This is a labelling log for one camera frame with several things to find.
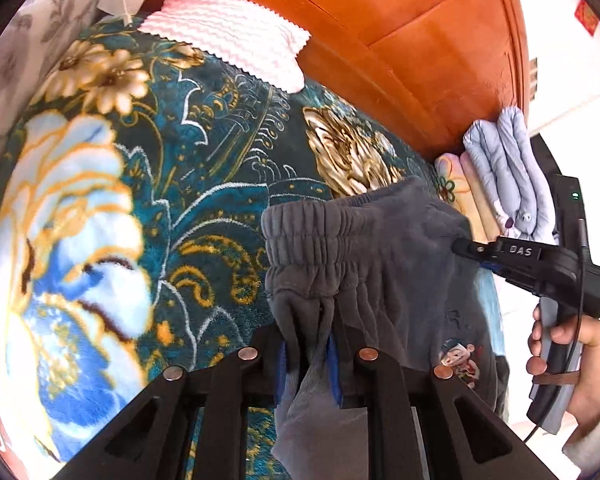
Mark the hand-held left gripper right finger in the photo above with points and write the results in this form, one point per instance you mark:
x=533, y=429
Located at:
x=336, y=377

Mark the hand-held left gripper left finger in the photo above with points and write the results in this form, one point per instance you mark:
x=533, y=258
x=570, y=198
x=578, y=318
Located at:
x=280, y=372

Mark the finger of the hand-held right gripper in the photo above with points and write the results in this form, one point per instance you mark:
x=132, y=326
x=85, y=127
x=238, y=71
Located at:
x=500, y=255

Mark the grey sweatpants with cartoon patch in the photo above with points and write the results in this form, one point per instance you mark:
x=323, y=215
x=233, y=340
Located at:
x=365, y=260

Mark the person's right forearm white sleeve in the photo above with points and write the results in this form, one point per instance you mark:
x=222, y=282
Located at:
x=597, y=440

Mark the person's right hand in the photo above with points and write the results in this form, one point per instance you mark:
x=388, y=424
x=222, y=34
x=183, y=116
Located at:
x=592, y=360

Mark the pink floral folded cloth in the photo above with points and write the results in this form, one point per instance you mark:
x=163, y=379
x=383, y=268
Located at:
x=462, y=185

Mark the lavender quilted padded jacket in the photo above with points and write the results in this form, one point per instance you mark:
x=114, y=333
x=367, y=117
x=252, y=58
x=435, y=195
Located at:
x=517, y=175

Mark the teal floral plush blanket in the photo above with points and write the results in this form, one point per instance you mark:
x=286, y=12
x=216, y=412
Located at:
x=145, y=210

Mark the orange wooden headboard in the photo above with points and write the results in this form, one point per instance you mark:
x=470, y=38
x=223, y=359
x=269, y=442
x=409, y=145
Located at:
x=405, y=35

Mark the pink wavy textured pillow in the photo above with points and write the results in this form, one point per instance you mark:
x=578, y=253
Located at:
x=235, y=35

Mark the grey floral fabric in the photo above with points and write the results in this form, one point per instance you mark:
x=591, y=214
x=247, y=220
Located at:
x=35, y=45

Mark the red wall sticker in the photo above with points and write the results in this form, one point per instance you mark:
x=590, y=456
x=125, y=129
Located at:
x=587, y=16

